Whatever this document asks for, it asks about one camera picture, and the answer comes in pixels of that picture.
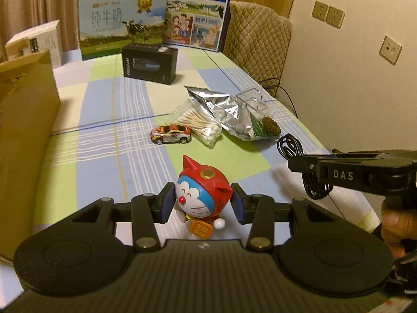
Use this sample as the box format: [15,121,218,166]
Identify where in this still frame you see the black power cable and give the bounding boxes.
[256,77,299,119]

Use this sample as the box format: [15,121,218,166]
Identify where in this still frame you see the white product box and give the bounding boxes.
[5,20,62,68]

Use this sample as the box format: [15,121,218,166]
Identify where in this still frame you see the green blue milk carton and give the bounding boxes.
[78,0,168,60]

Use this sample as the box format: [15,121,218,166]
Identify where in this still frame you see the black Flyco shaver box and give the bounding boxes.
[121,43,178,85]

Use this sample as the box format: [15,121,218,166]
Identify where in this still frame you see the bag of cotton swabs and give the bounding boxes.
[168,100,222,148]

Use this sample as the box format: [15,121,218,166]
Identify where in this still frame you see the blue cartoon milk carton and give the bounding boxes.
[163,0,230,52]

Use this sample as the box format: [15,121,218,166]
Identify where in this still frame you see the silver foil pouch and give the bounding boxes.
[186,86,277,141]

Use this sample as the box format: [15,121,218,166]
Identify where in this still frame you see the single wall socket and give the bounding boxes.
[379,35,402,66]

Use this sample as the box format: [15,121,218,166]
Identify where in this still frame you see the quilted beige chair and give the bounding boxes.
[223,2,292,90]

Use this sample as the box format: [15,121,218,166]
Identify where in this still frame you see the clear plastic blister pack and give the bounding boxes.
[236,87,273,116]

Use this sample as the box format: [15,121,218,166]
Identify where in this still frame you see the person's right hand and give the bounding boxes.
[381,200,417,259]

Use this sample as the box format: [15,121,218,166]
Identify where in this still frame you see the Doraemon toy figure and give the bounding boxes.
[174,155,233,239]

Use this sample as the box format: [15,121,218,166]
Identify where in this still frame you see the brown cardboard box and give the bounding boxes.
[1,50,60,265]

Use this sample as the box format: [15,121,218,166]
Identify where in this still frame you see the double wall socket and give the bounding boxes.
[312,1,346,29]

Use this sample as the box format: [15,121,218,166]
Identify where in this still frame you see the checked bed sheet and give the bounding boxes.
[0,46,380,307]

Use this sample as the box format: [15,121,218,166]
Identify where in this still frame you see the orange toy car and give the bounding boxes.
[150,124,192,145]

